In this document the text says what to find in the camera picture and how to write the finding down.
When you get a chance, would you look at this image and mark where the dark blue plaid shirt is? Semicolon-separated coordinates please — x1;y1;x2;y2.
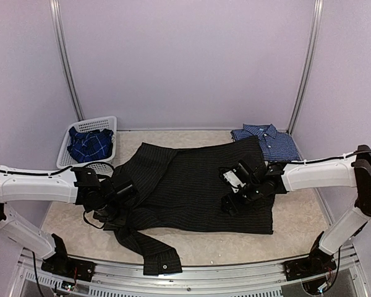
67;127;114;163

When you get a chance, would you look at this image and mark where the blue checked shirt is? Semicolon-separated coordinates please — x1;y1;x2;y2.
231;124;301;162

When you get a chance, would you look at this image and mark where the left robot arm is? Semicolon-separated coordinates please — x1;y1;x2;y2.
0;164;137;275

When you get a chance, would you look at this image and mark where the aluminium frame post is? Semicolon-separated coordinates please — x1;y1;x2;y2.
49;0;84;121
286;0;324;135

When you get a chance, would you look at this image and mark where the black pinstripe long sleeve shirt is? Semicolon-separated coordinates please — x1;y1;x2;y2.
114;136;275;276

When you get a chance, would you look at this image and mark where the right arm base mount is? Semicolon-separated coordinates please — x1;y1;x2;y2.
283;232;337;281

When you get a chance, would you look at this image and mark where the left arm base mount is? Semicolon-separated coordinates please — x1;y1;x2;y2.
41;234;96;282

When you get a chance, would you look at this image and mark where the right aluminium frame post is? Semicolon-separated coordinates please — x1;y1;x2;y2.
286;0;324;135

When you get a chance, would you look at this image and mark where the front aluminium rail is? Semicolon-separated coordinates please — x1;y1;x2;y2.
9;246;371;296

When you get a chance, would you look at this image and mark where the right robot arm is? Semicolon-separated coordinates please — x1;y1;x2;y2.
219;145;371;275

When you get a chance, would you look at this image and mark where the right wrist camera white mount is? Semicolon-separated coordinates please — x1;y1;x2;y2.
218;167;246;193

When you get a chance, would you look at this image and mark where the left aluminium frame post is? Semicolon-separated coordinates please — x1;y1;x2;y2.
49;0;84;121

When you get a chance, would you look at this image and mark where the white plastic laundry basket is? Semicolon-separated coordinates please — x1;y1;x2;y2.
56;116;117;174

